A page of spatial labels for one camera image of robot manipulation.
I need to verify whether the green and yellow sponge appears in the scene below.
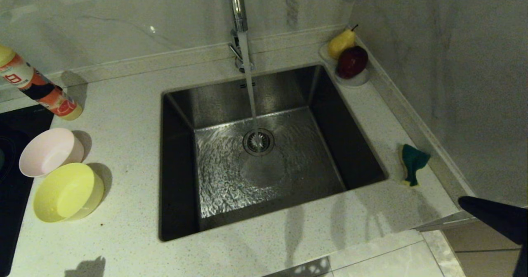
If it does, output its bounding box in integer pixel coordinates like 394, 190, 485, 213
400, 144, 431, 187

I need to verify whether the yellow plastic bowl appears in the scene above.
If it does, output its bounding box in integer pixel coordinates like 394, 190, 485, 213
33, 163, 105, 223

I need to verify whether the pink plastic bowl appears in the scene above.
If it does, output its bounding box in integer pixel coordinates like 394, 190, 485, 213
19, 128, 85, 178

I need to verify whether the orange white dish soap bottle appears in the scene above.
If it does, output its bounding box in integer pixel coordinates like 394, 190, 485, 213
0, 45, 84, 121

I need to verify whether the stainless steel sink basin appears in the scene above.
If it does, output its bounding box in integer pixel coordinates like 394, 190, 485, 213
159, 64, 388, 241

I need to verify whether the chrome faucet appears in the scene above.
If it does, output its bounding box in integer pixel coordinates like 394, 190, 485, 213
228, 0, 255, 73

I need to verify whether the beige wooden cabinet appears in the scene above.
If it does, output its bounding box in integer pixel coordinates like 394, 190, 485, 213
441, 219, 524, 277

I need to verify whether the small white fruit dish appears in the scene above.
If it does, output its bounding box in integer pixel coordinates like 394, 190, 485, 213
318, 42, 370, 88

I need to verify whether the dark red apple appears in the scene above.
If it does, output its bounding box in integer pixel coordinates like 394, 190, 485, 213
336, 46, 369, 80

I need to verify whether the yellow pear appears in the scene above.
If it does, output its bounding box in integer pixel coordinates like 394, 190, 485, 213
328, 24, 358, 60

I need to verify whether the round metal drain strainer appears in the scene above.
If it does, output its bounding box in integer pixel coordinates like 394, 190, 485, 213
243, 128, 275, 157

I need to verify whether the black induction cooktop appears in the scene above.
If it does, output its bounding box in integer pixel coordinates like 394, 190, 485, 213
0, 105, 54, 277

